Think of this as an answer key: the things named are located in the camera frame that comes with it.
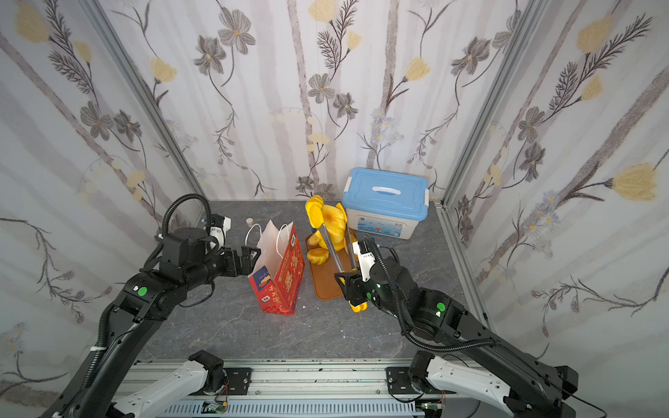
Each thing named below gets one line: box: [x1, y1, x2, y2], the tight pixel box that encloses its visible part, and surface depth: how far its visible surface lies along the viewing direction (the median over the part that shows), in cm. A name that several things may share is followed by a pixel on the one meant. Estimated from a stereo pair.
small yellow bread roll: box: [306, 248, 330, 265], surface depth 98 cm
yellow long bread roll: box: [307, 229, 323, 246], surface depth 105 cm
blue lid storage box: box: [341, 167, 430, 240], surface depth 102 cm
